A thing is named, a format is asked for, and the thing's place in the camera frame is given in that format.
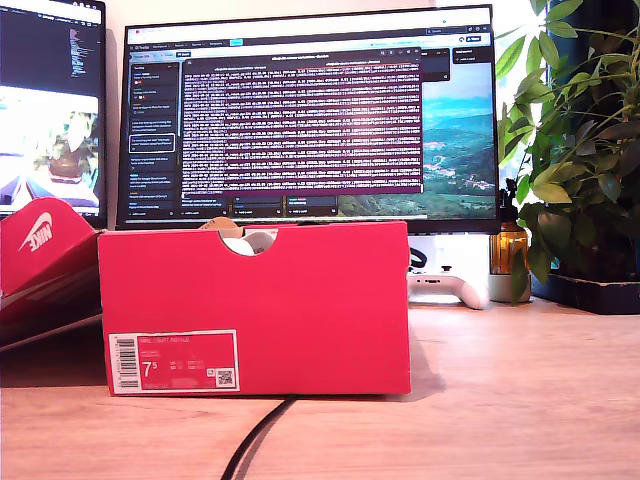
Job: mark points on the red Nike shoebox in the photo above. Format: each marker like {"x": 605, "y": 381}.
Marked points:
{"x": 250, "y": 310}

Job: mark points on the dark curved band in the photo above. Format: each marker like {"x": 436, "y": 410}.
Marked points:
{"x": 422, "y": 257}

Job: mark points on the wide black computer monitor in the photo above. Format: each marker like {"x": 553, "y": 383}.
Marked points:
{"x": 300, "y": 125}

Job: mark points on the white monitor riser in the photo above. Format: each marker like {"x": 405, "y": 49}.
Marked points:
{"x": 460, "y": 250}

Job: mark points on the small pale plant pot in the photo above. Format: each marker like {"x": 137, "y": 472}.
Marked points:
{"x": 500, "y": 289}

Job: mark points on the amber pump bottle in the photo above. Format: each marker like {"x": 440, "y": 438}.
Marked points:
{"x": 507, "y": 245}

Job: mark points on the green leafy houseplant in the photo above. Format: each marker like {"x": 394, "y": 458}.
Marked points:
{"x": 585, "y": 165}

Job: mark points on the black plant tray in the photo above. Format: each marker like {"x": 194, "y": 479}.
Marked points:
{"x": 600, "y": 297}

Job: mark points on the black monitor with code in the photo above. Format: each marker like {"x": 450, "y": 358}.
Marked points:
{"x": 50, "y": 50}

